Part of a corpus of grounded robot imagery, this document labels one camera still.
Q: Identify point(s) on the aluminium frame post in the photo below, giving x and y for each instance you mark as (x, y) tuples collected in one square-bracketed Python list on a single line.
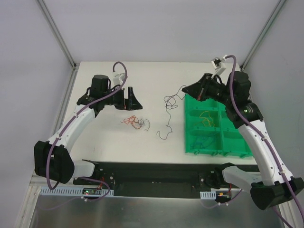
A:
[(56, 33), (264, 32)]

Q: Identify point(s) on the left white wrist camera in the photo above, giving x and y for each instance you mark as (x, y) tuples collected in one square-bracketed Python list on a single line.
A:
[(119, 78)]

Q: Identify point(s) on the left aluminium frame post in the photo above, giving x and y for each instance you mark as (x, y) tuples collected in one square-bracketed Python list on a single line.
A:
[(56, 33)]

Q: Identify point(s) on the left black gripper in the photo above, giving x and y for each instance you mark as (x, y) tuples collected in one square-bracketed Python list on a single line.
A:
[(121, 99)]

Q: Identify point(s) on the aluminium front rail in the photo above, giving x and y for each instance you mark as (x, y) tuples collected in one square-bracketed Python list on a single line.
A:
[(143, 190)]

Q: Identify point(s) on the right aluminium frame post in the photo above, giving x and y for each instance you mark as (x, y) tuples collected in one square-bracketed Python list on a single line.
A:
[(264, 32)]

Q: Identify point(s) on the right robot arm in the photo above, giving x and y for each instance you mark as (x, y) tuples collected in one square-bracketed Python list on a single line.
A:
[(277, 184)]

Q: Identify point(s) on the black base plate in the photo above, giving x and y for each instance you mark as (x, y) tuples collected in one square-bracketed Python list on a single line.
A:
[(202, 176)]

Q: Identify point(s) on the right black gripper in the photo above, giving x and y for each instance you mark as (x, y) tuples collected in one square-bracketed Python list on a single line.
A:
[(204, 86)]

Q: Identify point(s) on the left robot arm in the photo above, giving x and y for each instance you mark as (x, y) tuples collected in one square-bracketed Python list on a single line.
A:
[(52, 158)]

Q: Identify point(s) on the green compartment tray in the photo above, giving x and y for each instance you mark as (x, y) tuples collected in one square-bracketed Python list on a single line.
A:
[(209, 131)]

